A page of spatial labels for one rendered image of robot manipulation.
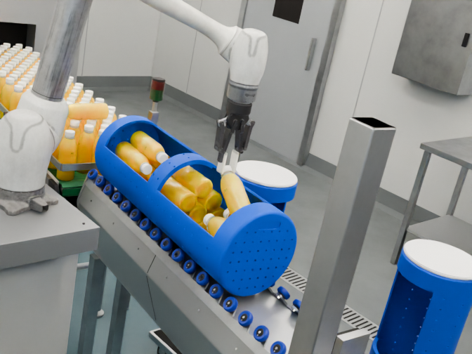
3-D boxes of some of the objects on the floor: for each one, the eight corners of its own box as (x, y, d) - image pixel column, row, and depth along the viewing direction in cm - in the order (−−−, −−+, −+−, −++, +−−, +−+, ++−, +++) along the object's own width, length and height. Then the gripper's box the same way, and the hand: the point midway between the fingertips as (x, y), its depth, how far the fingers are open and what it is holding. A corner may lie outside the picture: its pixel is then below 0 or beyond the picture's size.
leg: (107, 377, 294) (125, 255, 273) (101, 369, 298) (119, 248, 277) (118, 374, 298) (137, 253, 276) (113, 366, 302) (131, 247, 280)
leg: (77, 385, 286) (93, 260, 264) (72, 377, 290) (88, 253, 269) (90, 382, 289) (107, 258, 268) (84, 374, 294) (101, 251, 272)
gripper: (225, 103, 189) (210, 178, 198) (269, 104, 199) (253, 175, 208) (211, 95, 195) (197, 168, 203) (255, 96, 205) (240, 166, 213)
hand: (227, 162), depth 204 cm, fingers closed on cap, 4 cm apart
